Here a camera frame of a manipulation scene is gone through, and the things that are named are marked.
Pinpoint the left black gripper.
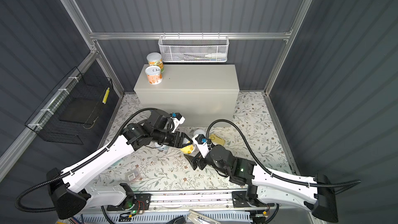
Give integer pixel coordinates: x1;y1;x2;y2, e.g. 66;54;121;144
152;130;194;148

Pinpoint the yellow label can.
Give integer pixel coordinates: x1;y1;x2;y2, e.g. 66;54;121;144
180;145;195;155

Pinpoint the orange peach label can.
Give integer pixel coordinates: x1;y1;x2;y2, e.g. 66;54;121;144
145;65;163;85

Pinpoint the green orange label can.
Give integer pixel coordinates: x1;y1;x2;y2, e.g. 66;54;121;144
146;52;164;73

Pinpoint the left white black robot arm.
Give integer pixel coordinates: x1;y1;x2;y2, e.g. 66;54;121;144
47;110;192;219

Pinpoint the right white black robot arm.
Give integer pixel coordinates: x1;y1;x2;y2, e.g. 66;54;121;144
185;145;339;223

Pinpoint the pink label can back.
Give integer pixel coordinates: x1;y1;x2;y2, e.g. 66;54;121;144
193;129;206;136

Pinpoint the blue grey label can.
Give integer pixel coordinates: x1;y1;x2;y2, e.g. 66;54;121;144
157;145;169;152

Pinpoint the gold flat sardine tin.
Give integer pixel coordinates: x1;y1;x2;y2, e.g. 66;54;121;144
209;134;226;146

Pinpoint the grey metal cabinet box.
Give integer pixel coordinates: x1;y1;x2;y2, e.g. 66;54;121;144
134;64;239;127

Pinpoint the small clear plastic box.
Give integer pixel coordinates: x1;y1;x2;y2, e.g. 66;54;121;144
125;168;142;183

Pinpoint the yellow tag on basket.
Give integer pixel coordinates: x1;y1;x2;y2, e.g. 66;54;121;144
102;87;110;104

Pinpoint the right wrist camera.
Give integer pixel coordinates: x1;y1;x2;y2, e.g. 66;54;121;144
193;134;212;158

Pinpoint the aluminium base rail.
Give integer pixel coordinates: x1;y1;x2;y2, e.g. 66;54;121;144
66;189;315;214

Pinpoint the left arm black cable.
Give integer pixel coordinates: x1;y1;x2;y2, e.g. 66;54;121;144
15;108;162;213

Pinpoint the white wire mesh basket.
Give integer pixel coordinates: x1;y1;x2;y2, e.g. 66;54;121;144
158;37;230;63

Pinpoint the black wire wall basket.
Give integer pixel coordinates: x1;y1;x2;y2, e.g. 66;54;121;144
25;69;113;145

